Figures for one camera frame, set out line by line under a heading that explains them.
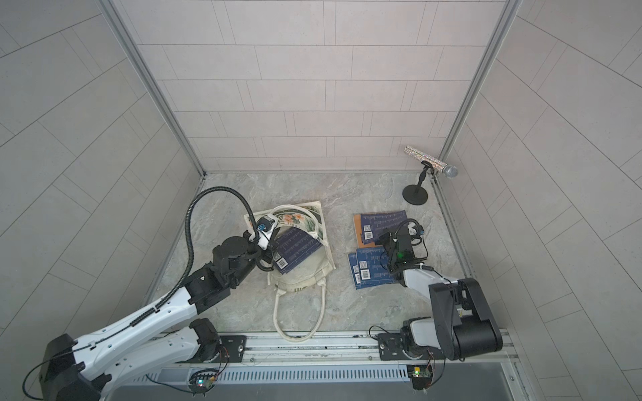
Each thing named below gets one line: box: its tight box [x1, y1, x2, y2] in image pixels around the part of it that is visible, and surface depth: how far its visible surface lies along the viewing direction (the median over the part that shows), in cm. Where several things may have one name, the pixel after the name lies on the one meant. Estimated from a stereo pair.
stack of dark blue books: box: [271, 226, 323, 275], surface depth 90 cm
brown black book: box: [353, 213, 367, 249], surface depth 95 cm
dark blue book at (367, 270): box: [347, 246, 400, 290], surface depth 84 cm
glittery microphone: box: [402, 145, 459, 179], surface depth 91 cm
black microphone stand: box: [402, 160, 434, 206], surface depth 109 cm
